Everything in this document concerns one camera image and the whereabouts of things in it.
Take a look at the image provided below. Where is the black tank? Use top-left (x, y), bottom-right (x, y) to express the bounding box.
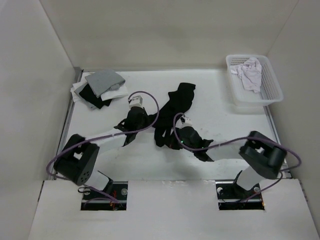
top-left (148, 82), bottom-right (196, 150)
top-left (79, 83), bottom-right (112, 109)

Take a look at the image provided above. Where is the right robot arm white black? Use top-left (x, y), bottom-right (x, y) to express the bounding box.
top-left (173, 126), bottom-right (287, 202)

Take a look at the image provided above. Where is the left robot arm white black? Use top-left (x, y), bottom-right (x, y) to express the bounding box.
top-left (53, 106), bottom-right (150, 200)

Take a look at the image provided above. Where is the folded white tank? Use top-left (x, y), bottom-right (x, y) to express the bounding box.
top-left (70, 81), bottom-right (97, 110)
top-left (100, 84), bottom-right (128, 101)

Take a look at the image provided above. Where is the folded grey tank top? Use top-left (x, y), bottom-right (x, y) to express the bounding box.
top-left (85, 69), bottom-right (126, 97)

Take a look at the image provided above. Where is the folded black tank top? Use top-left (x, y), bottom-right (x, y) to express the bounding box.
top-left (79, 83), bottom-right (112, 109)

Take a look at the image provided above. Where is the bottom folded white tank top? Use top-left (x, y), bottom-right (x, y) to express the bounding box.
top-left (70, 81), bottom-right (97, 110)

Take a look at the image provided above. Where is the crumpled white tank top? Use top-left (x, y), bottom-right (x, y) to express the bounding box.
top-left (230, 57), bottom-right (262, 93)

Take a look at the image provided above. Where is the white plastic basket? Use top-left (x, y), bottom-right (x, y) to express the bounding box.
top-left (225, 54), bottom-right (284, 107)

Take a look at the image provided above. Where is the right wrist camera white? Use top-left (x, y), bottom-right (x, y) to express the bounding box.
top-left (179, 115), bottom-right (193, 128)

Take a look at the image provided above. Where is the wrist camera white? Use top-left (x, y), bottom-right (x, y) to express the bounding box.
top-left (179, 115), bottom-right (193, 128)
top-left (128, 95), bottom-right (143, 109)

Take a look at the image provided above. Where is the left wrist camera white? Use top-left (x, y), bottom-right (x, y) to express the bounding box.
top-left (128, 95), bottom-right (143, 109)

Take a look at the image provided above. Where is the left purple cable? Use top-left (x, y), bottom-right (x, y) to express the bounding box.
top-left (46, 90), bottom-right (161, 205)

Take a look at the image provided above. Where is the purple cable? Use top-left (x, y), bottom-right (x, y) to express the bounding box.
top-left (46, 90), bottom-right (161, 205)
top-left (172, 112), bottom-right (302, 201)

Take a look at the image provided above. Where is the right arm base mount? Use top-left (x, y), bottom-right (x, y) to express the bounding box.
top-left (215, 181), bottom-right (265, 211)

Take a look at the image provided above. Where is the metal table edge rail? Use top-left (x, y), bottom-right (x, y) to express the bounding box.
top-left (49, 66), bottom-right (83, 181)

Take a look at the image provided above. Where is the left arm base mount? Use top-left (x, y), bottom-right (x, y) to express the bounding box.
top-left (77, 181), bottom-right (128, 212)

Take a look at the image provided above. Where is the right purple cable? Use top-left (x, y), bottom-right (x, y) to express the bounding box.
top-left (172, 112), bottom-right (302, 201)

